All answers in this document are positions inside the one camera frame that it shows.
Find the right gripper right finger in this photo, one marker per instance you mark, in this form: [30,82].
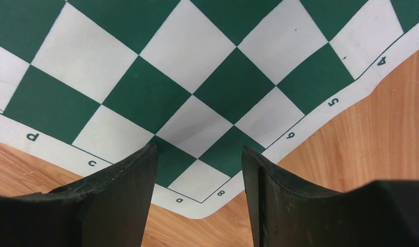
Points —
[287,210]

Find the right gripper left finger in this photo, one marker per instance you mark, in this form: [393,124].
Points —
[107,208]

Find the green white chess mat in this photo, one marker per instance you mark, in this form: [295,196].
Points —
[83,84]

